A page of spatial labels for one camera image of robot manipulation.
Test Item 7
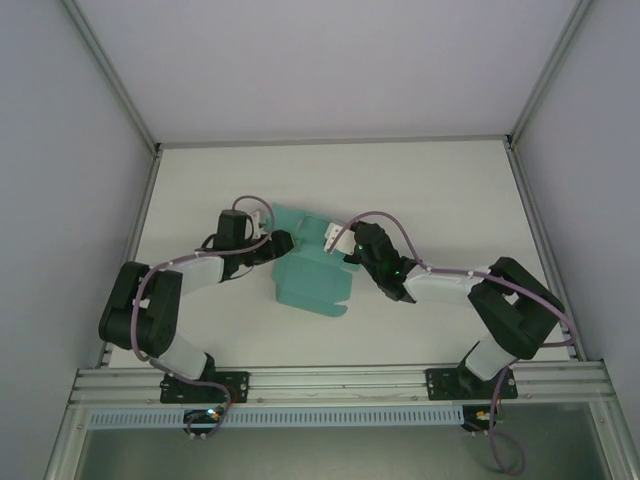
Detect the aluminium back frame rail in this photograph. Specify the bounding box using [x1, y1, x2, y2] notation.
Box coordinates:
[157, 133, 511, 150]

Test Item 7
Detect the aluminium front mounting rail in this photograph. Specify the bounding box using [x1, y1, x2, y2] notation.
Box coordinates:
[69, 360, 614, 407]

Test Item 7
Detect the light blue slotted cable duct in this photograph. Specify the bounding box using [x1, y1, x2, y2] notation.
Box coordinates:
[89, 407, 464, 430]

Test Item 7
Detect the aluminium frame post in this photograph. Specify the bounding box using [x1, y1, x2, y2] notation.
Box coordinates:
[504, 0, 596, 149]
[59, 0, 164, 154]

